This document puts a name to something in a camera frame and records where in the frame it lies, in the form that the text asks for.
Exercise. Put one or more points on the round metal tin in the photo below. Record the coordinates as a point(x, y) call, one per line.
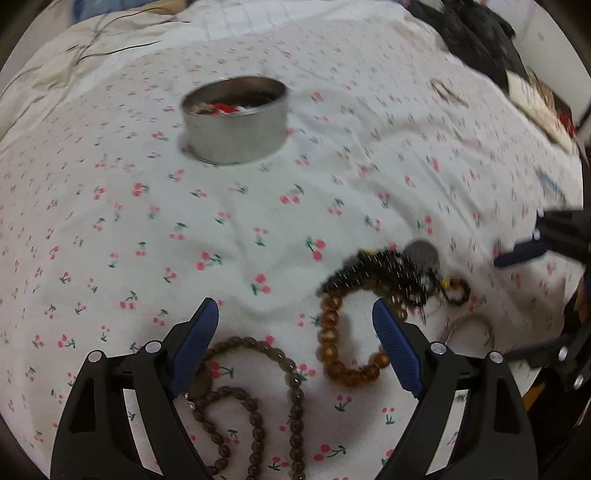
point(235, 138)

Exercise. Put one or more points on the black jacket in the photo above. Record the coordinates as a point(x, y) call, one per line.
point(471, 32)

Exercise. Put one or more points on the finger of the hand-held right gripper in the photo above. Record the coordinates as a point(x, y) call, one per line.
point(519, 254)
point(568, 355)

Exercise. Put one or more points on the silver bangle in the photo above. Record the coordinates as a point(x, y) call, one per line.
point(461, 319)

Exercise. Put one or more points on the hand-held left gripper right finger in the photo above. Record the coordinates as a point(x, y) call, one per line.
point(397, 346)

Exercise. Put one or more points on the pale blue clear object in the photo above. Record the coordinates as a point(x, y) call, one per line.
point(550, 183)

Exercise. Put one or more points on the tan striped pillow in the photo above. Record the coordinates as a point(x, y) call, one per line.
point(161, 7)

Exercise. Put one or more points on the patterned paper card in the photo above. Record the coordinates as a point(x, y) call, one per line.
point(531, 97)

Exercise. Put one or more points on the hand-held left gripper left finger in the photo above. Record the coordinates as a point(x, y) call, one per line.
point(196, 341)

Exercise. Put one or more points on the cherry print bedsheet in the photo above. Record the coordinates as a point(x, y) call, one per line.
point(231, 221)

